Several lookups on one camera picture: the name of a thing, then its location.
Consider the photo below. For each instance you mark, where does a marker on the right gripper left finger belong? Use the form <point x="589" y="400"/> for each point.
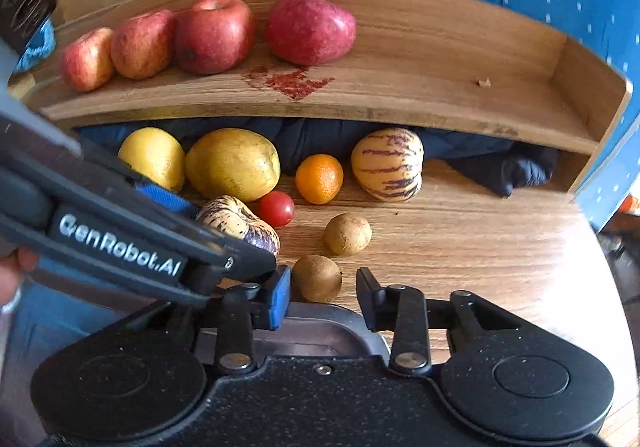
<point x="252" y="305"/>

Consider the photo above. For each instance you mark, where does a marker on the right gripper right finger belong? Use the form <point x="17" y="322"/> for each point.
<point x="402" y="311"/>

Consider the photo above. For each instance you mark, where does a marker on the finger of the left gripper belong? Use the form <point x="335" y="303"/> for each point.
<point x="249" y="261"/>

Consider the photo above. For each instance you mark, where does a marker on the brown longan fruit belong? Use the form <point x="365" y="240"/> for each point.
<point x="317" y="278"/>
<point x="347" y="234"/>

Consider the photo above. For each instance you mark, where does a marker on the striped pepino melon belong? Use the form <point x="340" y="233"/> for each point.
<point x="388" y="164"/>
<point x="234" y="218"/>

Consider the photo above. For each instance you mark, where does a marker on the red cherry tomato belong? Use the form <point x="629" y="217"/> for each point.
<point x="277" y="208"/>

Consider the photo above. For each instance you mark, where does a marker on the large yellow-brown pear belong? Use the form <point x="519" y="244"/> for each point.
<point x="233" y="162"/>

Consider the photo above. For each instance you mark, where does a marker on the round yellow pear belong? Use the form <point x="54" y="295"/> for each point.
<point x="156" y="155"/>

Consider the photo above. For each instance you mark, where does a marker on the person's hand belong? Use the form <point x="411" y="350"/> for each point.
<point x="12" y="272"/>

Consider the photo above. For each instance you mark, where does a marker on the orange tangerine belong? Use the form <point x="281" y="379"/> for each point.
<point x="319" y="178"/>

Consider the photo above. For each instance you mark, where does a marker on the leftmost red apple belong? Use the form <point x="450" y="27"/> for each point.
<point x="86" y="64"/>

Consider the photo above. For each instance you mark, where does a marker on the striped pepino melon on table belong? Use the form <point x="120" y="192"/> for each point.
<point x="388" y="164"/>

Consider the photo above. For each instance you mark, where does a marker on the light blue cloth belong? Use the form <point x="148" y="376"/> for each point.
<point x="40" y="47"/>

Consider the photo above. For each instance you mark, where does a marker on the dark blue jacket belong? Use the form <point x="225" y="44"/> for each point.
<point x="498" y="164"/>

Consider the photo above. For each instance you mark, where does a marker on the rightmost red apple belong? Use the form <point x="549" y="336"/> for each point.
<point x="309" y="32"/>

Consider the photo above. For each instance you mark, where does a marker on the wooden curved shelf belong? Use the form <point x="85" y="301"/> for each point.
<point x="463" y="65"/>

